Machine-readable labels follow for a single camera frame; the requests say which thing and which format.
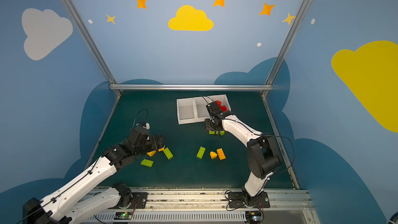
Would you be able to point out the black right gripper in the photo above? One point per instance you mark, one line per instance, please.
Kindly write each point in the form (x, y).
(213, 124)

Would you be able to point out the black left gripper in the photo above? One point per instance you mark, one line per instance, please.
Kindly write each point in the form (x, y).
(156, 141)

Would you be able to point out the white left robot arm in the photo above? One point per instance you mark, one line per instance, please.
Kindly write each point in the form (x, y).
(66, 205)

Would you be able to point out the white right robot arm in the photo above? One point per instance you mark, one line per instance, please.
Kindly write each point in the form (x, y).
(263, 154)

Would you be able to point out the white middle bin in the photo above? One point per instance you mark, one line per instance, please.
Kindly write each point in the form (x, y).
(200, 103)

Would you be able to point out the green flat lego brick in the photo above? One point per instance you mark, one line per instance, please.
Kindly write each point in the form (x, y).
(147, 163)

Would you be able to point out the white left bin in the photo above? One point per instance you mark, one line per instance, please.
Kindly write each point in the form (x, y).
(185, 111)

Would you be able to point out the yellow flat lego brick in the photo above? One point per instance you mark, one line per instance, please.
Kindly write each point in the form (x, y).
(221, 154)

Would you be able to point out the left controller board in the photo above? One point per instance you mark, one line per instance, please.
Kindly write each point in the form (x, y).
(123, 216)

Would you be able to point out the controller board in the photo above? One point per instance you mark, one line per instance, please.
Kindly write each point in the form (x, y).
(123, 216)
(253, 217)

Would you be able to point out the right controller board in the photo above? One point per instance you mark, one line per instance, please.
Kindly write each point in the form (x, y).
(253, 217)

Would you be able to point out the aluminium back rail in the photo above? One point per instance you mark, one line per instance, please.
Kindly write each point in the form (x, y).
(129, 87)

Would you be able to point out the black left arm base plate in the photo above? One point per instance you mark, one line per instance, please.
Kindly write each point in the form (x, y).
(135, 200)

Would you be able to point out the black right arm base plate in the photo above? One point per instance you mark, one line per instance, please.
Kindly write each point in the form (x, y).
(240, 199)

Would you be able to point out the aluminium front rail base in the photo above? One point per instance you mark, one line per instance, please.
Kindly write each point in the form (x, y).
(209, 206)

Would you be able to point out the aluminium left corner post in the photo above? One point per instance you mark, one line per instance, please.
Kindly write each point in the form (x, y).
(82, 28)

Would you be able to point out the aluminium corner post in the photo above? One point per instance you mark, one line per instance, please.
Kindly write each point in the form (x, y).
(82, 28)
(294, 27)

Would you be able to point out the aluminium right corner post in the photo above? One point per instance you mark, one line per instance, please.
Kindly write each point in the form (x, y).
(294, 27)

